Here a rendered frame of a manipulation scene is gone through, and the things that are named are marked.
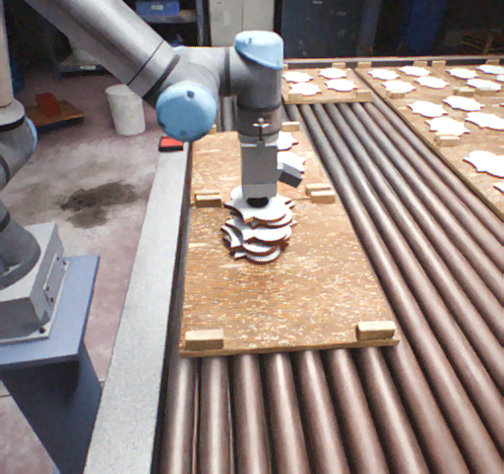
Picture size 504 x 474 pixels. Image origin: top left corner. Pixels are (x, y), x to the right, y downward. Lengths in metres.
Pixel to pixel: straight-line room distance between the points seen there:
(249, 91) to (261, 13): 4.96
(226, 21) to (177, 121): 5.06
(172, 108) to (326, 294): 0.42
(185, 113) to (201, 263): 0.35
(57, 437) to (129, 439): 0.52
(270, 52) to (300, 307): 0.41
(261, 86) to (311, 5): 5.15
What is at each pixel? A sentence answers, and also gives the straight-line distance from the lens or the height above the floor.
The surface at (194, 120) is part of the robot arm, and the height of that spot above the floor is 1.27.
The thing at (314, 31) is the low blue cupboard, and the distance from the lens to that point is 5.86.
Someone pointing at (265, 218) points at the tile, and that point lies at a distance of 0.75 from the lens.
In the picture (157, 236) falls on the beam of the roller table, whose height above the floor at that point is 0.92.
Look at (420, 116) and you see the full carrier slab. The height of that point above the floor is 0.94.
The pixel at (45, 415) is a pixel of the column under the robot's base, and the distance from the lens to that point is 1.05.
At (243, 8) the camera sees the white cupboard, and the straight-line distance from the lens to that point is 5.57.
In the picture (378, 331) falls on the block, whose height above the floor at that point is 0.96.
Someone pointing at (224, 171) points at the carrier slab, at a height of 0.94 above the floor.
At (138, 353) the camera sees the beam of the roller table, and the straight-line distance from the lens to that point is 0.69.
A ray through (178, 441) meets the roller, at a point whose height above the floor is 0.92.
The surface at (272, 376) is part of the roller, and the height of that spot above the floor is 0.92.
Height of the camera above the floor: 1.46
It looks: 36 degrees down
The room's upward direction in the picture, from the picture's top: straight up
